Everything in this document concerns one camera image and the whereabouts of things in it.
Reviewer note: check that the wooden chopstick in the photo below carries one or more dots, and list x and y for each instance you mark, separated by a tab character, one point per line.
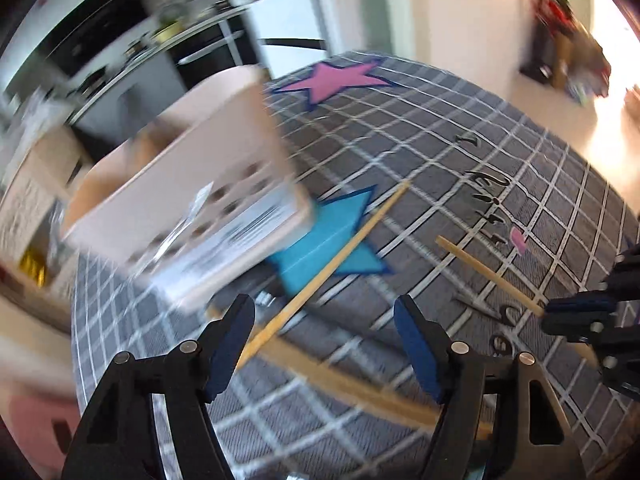
325	275
350	385
490	275

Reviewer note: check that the cream plastic utensil holder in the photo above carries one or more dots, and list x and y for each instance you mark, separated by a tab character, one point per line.
210	160

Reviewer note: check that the black built-in oven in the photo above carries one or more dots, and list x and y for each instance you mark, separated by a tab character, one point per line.
210	72

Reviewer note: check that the yellow oil bottle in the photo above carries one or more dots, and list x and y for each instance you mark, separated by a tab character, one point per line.
32	265

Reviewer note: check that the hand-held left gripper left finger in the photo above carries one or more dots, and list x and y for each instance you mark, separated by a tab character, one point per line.
227	350

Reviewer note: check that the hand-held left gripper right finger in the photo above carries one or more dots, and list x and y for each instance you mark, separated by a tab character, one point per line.
417	355

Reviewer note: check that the pink plastic stool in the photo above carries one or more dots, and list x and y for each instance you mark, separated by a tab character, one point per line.
35	420

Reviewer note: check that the cluttered dark shelf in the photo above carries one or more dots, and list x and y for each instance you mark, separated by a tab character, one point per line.
550	35

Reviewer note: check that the grey checked star tablecloth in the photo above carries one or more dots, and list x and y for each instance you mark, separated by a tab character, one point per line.
450	160

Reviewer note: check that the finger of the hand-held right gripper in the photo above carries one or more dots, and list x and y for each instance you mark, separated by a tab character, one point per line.
580	305
580	329

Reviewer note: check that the white fridge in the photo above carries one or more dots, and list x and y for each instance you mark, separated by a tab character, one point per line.
285	15

